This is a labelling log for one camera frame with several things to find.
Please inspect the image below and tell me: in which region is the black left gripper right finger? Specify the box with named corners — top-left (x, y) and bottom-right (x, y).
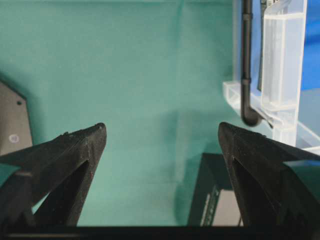
top-left (218, 122), bottom-right (320, 229)

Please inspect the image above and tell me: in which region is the black case handle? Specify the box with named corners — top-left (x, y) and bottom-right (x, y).
top-left (240, 0), bottom-right (262, 127)

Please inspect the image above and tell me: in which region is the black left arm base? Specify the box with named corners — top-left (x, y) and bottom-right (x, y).
top-left (0, 74), bottom-right (33, 155)

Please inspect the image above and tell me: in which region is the clear plastic storage case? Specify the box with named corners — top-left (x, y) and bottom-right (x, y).
top-left (223, 0), bottom-right (320, 154)

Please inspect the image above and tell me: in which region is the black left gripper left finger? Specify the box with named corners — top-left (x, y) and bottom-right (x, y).
top-left (0, 123), bottom-right (107, 228)

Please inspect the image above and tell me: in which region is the black RealSense box top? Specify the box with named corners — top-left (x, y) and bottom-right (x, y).
top-left (187, 153), bottom-right (243, 227)

